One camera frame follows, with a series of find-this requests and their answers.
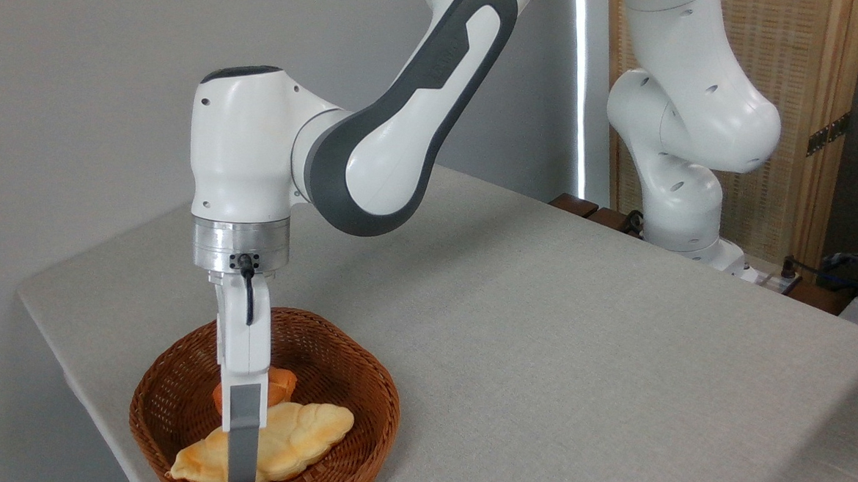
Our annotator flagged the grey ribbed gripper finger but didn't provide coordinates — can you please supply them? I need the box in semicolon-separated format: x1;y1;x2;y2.
219;370;276;482

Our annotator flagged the brown wicker basket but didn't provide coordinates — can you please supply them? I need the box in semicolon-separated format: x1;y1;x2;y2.
124;302;404;482

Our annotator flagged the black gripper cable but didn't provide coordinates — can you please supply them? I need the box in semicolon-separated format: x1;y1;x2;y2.
230;253;264;328

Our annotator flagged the dark brown wooden block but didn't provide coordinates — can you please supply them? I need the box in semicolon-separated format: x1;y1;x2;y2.
549;191;601;221
589;205;644;242

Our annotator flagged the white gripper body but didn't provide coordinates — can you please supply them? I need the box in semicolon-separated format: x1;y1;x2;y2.
209;269;279;379

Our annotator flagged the black cable with plug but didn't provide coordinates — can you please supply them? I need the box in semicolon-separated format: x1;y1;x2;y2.
779;251;858;305

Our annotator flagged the dark metal screen hinge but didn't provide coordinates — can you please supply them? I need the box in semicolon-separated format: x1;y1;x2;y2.
804;112;853;157

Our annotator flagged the round orange bread roll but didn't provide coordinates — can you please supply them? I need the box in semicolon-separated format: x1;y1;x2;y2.
211;365;299;415

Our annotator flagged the long braided bread loaf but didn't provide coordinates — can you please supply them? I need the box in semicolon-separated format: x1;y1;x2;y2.
166;398;359;482

